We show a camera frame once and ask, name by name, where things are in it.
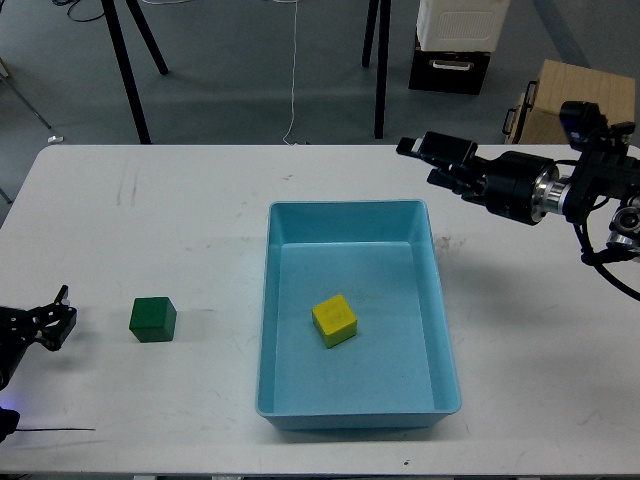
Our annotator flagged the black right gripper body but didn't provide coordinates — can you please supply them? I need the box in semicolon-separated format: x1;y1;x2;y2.
483;151;558;225

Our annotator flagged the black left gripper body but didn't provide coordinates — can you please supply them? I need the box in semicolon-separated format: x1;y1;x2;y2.
1;306;35;389

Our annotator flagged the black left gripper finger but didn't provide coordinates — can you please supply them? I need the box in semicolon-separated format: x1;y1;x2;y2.
27;285;77;351

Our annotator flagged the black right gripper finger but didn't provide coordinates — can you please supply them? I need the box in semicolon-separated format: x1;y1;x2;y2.
427;169;485;203
396;131;488;173

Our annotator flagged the green wooden cube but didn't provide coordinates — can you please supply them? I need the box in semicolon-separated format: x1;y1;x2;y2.
129;297;177;343

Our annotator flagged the yellow wooden cube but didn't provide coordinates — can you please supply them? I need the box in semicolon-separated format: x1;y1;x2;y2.
311;294;358;349

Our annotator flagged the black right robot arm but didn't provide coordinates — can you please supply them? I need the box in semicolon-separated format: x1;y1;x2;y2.
396;101;639;299

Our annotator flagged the black storage box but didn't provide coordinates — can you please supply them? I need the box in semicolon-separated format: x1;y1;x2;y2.
408;44;491;95

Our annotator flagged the black table leg right rear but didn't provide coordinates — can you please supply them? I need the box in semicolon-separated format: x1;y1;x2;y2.
361;0;379;68

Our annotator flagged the black table leg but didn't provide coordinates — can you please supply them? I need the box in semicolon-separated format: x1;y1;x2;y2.
374;0;391;140
101;0;151;145
361;0;379;68
126;0;169;75

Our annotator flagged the light blue plastic bin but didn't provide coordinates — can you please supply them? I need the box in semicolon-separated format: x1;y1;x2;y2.
256;200;461;430

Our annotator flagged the grey metal chair leg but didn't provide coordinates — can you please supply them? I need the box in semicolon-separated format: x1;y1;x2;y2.
1;60;52;130

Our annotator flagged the black table leg left rear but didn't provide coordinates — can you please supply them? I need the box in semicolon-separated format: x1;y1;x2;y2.
126;0;169;75

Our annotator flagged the thin black cable tie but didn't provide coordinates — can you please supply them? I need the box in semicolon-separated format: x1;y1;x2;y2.
14;427;96;432

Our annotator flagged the white hanging cable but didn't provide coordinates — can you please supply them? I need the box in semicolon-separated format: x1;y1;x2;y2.
282;0;308;147

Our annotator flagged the black floor cable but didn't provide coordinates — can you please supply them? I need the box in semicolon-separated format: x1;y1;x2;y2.
49;0;106;24

